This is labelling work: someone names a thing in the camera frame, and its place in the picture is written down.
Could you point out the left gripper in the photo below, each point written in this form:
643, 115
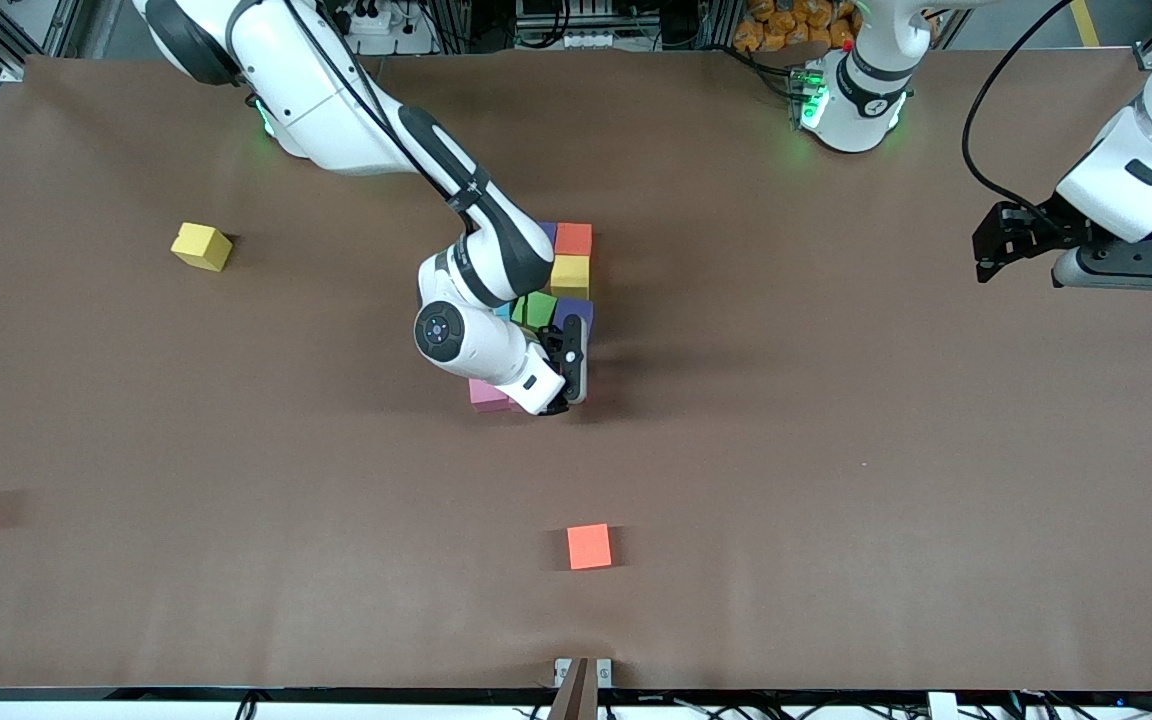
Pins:
1044, 229

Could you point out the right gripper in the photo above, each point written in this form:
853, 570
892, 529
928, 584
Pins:
557, 408

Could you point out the purple foam cube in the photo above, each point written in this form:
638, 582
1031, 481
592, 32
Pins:
548, 232
576, 310

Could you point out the green foam cube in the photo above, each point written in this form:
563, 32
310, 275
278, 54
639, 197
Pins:
536, 310

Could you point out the yellow foam cube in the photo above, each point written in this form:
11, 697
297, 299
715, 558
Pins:
570, 276
201, 247

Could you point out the blue foam cube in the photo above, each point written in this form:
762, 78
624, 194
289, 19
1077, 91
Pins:
503, 311

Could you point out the orange foam cube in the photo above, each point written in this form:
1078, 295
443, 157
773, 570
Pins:
573, 238
589, 547

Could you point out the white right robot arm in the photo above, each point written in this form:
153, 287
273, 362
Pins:
336, 90

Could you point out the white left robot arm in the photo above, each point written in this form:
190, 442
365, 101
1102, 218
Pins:
861, 100

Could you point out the white socket box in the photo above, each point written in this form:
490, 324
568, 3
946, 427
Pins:
576, 40

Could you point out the bag of orange items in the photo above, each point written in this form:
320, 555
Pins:
786, 25

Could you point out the brown paper table cover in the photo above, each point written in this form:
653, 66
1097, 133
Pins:
236, 500

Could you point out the white power strip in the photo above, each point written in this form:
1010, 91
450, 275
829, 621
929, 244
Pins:
386, 25

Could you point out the metal clamp bracket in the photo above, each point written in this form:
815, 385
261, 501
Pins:
581, 690

